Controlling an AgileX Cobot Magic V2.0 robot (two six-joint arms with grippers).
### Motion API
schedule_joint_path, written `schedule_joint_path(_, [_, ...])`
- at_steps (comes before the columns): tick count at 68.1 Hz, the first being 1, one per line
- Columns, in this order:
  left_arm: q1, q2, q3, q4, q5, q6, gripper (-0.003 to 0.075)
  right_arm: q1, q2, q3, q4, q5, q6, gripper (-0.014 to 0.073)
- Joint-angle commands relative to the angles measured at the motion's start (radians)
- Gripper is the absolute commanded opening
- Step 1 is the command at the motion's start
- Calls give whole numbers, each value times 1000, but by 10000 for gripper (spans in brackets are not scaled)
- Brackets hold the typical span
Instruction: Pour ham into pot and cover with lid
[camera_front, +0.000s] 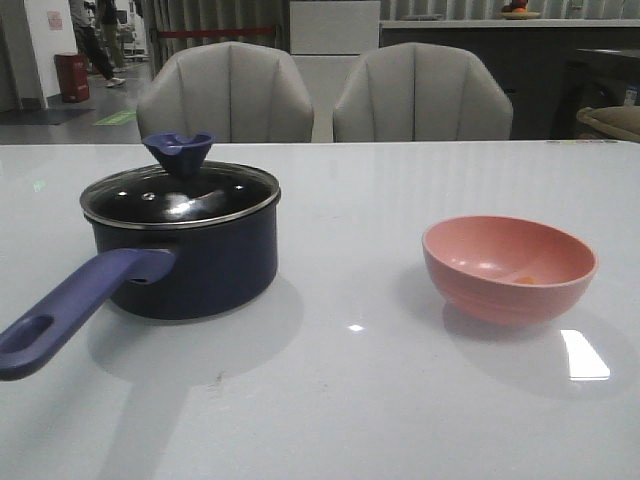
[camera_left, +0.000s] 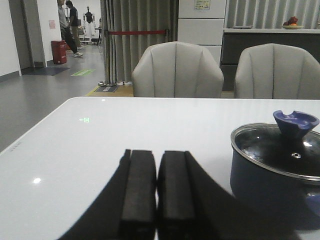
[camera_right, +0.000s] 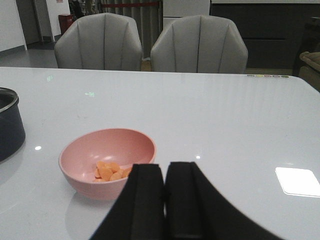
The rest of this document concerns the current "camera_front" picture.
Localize dark blue saucepan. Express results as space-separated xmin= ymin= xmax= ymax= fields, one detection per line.
xmin=1 ymin=189 xmax=281 ymax=380

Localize glass lid blue knob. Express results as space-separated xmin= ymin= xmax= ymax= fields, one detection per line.
xmin=80 ymin=132 xmax=280 ymax=230

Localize pink plastic bowl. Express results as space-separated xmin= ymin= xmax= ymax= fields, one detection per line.
xmin=422 ymin=215 xmax=598 ymax=326

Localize orange ham slices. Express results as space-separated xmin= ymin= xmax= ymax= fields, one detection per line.
xmin=514 ymin=276 xmax=536 ymax=285

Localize left grey upholstered chair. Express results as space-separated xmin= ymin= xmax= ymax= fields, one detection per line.
xmin=136 ymin=42 xmax=314 ymax=143

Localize grey upholstered chair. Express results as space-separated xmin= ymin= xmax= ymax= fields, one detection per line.
xmin=332 ymin=42 xmax=513 ymax=143
xmin=136 ymin=42 xmax=314 ymax=143

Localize right grey upholstered chair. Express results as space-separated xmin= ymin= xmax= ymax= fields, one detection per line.
xmin=332 ymin=42 xmax=513 ymax=143

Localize white cabinet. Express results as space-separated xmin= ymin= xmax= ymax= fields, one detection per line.
xmin=289 ymin=1 xmax=381 ymax=143

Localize red barrier belt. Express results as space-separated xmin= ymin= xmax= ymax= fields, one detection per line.
xmin=156 ymin=25 xmax=278 ymax=39

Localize grey pleated curtain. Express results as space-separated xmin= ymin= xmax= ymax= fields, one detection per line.
xmin=136 ymin=0 xmax=290 ymax=74

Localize dark grey counter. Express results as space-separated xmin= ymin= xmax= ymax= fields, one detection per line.
xmin=379 ymin=19 xmax=639 ymax=140

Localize red trash bin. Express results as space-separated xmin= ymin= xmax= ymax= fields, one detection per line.
xmin=54 ymin=53 xmax=90 ymax=103

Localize fruit plate on counter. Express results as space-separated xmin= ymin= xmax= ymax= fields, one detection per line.
xmin=500 ymin=0 xmax=540 ymax=20

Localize walking person dark trousers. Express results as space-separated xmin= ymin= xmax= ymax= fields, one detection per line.
xmin=68 ymin=0 xmax=126 ymax=88

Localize beige cushioned seat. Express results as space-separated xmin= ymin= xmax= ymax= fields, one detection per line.
xmin=576 ymin=106 xmax=640 ymax=143

